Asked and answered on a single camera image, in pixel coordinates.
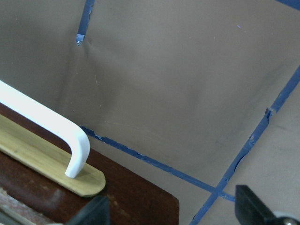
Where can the wooden drawer with white handle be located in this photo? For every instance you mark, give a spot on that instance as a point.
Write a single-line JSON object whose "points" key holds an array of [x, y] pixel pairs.
{"points": [[69, 170]]}

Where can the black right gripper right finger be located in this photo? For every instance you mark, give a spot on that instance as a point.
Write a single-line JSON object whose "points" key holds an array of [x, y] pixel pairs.
{"points": [[249, 209]]}

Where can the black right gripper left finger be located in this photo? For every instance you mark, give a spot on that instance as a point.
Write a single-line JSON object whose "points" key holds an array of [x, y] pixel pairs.
{"points": [[96, 212]]}

